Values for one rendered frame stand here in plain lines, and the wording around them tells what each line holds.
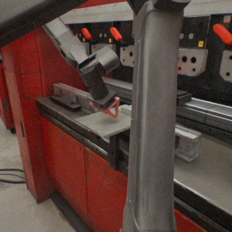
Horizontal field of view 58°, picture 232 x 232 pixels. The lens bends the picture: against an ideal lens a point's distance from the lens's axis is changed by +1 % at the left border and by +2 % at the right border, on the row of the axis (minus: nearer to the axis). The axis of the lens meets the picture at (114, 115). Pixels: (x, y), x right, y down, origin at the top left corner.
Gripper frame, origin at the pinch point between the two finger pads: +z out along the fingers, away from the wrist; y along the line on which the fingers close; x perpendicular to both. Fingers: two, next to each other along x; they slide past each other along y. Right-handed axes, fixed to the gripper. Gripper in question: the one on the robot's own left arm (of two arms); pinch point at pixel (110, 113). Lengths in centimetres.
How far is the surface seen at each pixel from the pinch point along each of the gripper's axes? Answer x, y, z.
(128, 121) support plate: -2.3, -4.8, 4.3
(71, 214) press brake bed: 42, 54, 90
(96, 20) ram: -27.8, 27.6, -20.7
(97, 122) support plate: 5.6, 1.7, 0.0
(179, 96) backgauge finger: -33.5, -2.6, 18.7
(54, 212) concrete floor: 51, 68, 90
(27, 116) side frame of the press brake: 17, 86, 22
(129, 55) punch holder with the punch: -21.4, 6.1, -9.7
